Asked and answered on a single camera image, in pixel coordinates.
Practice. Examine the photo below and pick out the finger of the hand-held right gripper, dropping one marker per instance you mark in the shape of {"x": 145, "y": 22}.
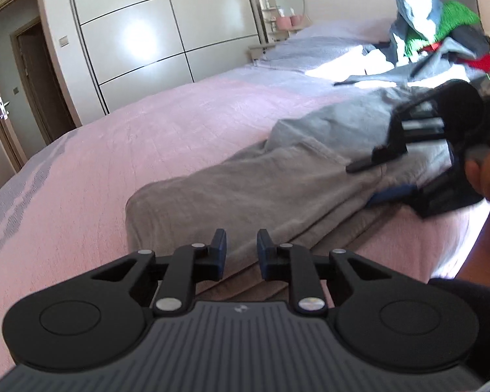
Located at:
{"x": 392, "y": 195}
{"x": 396, "y": 147}

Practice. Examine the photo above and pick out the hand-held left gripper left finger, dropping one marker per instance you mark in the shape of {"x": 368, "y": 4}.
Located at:
{"x": 220, "y": 251}

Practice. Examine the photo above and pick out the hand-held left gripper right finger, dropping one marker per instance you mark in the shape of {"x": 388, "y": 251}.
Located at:
{"x": 263, "y": 255}

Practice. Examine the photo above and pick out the grey pants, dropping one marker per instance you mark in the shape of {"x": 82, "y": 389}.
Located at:
{"x": 269, "y": 179}

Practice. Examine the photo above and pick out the red garment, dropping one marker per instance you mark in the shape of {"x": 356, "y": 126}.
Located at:
{"x": 488, "y": 64}

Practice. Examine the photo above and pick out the dark grey garment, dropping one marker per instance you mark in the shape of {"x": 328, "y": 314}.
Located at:
{"x": 471, "y": 41}

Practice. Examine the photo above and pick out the green garment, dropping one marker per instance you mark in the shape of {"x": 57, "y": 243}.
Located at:
{"x": 453, "y": 18}

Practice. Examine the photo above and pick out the pink and grey blanket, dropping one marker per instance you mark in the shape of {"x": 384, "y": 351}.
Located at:
{"x": 106, "y": 151}

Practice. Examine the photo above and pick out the beige dressing table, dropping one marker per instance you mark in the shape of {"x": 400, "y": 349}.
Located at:
{"x": 277, "y": 47}

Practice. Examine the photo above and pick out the white cosmetic bottle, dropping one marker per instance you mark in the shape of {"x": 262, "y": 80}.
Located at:
{"x": 264, "y": 4}

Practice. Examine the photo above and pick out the white wardrobe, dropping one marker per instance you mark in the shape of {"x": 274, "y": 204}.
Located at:
{"x": 147, "y": 41}

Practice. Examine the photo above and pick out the dark brown door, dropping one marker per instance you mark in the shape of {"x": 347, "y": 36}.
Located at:
{"x": 45, "y": 85}

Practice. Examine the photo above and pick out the wall light switch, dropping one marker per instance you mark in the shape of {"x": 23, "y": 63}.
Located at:
{"x": 64, "y": 41}

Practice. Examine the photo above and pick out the brown door frame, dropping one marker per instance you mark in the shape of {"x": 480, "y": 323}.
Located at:
{"x": 45, "y": 8}

